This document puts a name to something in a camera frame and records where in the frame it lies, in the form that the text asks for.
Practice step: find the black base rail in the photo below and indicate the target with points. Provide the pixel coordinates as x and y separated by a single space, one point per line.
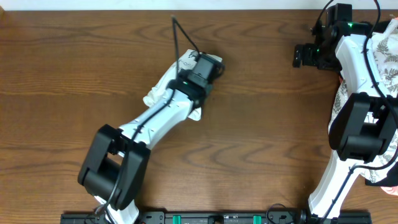
273 216

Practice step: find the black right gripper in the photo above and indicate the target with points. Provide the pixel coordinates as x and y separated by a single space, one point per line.
302 55

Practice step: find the pink cloth piece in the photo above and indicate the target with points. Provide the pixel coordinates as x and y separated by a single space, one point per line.
391 190

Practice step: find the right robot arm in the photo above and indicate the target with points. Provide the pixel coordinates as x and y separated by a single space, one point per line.
363 127

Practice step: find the black garment under pile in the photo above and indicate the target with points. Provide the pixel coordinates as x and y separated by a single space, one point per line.
381 27

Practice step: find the white t-shirt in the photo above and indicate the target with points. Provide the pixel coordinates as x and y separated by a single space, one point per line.
186 62

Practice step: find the fern print cloth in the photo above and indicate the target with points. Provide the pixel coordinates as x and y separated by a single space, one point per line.
385 54

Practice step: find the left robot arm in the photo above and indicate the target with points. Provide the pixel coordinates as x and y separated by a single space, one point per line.
115 165

